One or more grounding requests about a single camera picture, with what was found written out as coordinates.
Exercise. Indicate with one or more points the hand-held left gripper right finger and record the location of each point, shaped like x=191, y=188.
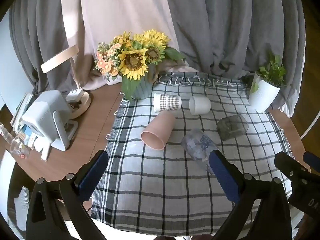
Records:
x=223, y=173

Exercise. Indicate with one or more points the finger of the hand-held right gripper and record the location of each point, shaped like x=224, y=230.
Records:
x=312, y=161
x=290, y=166

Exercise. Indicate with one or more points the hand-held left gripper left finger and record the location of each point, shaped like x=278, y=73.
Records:
x=93, y=172

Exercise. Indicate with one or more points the clear cup with blue print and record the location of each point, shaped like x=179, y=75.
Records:
x=195, y=142

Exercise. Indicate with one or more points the grey transparent cup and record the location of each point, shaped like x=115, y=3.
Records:
x=232, y=127

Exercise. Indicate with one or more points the white cup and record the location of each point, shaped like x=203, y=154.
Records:
x=200, y=105

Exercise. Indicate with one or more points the pink cup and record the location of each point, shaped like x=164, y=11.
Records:
x=160, y=127

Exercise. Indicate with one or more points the checked pattern cup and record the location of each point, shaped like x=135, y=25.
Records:
x=167, y=102

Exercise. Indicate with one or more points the checked tablecloth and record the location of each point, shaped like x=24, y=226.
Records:
x=162, y=182

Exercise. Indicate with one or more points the white desktop appliance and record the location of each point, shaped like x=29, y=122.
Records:
x=45, y=116

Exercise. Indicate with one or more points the white plant pot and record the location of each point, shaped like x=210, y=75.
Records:
x=262, y=96

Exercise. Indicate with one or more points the spiral notebook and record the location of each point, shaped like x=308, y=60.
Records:
x=22, y=207

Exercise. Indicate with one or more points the white charger plug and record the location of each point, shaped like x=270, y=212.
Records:
x=74, y=95

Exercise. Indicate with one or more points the clear plastic packet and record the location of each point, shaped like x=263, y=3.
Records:
x=15, y=142

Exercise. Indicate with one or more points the stack of books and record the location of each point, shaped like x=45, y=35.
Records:
x=21, y=111

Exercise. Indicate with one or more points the green leafy plant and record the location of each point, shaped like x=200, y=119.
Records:
x=273, y=71

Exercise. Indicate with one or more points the grey-blue ribbed vase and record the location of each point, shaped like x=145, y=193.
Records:
x=143, y=90

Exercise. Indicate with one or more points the sunflower bouquet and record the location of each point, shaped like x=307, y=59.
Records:
x=133, y=61

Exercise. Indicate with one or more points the white desk lamp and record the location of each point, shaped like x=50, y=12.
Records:
x=60, y=57

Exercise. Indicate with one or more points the grey curtain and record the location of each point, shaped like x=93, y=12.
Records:
x=237, y=25
x=42, y=30

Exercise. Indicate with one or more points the pale pink curtain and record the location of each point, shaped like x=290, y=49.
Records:
x=120, y=12

